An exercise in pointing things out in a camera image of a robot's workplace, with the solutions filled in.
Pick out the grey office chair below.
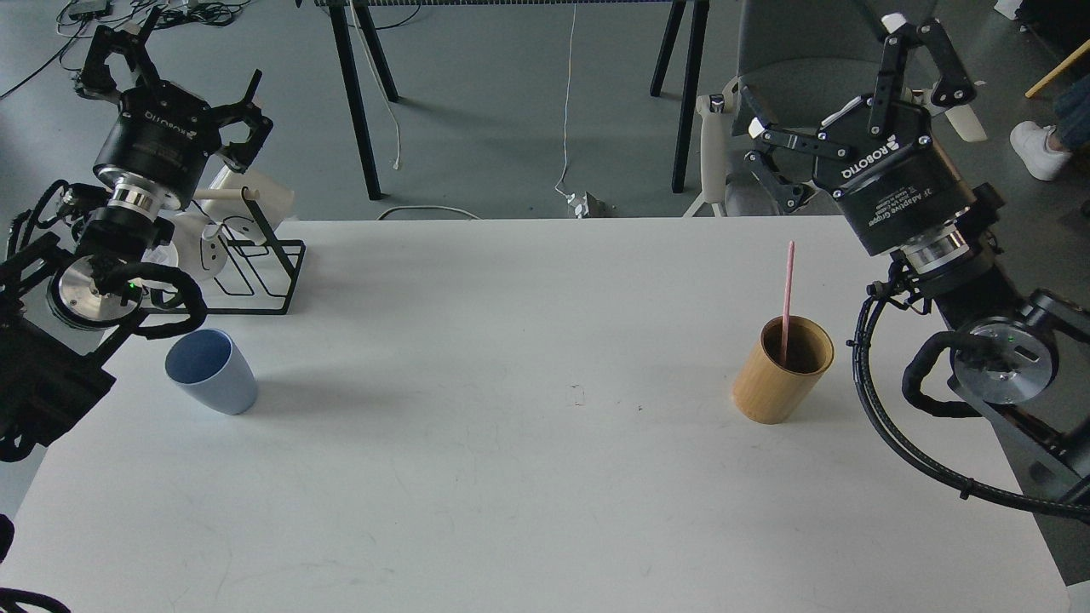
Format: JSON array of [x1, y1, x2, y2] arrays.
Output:
[[686, 1, 937, 217]]

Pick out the white power adapter plug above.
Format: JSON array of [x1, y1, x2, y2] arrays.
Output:
[[565, 192, 611, 220]]

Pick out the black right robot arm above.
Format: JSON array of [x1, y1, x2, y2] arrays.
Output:
[[740, 13, 1087, 521]]

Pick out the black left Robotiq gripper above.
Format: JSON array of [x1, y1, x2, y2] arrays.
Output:
[[75, 7, 274, 211]]

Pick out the black floor cable bundle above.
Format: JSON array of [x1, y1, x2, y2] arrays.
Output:
[[0, 0, 256, 100]]

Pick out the bamboo wooden cup holder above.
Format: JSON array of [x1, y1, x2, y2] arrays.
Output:
[[731, 315, 835, 424]]

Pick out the white hanging cable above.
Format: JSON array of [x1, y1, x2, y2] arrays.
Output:
[[554, 4, 578, 203]]

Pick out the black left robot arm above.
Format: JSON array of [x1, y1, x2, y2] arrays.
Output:
[[1, 7, 273, 462]]

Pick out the black table trestle legs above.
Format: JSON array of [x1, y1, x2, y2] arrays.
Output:
[[296, 0, 711, 201]]

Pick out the white sneaker shoe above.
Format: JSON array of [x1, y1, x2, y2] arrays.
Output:
[[1009, 121, 1073, 181]]

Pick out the white smiley mug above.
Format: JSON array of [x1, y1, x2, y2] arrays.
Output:
[[148, 166, 295, 283]]

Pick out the black wire mug rack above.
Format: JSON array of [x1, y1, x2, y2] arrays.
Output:
[[136, 187, 307, 317]]

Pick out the light blue plastic cup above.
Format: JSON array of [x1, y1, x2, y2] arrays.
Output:
[[164, 329, 261, 414]]

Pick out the pink chopstick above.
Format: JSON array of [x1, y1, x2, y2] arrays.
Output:
[[778, 240, 795, 369]]

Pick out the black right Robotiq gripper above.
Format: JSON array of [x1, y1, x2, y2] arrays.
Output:
[[738, 12, 978, 259]]

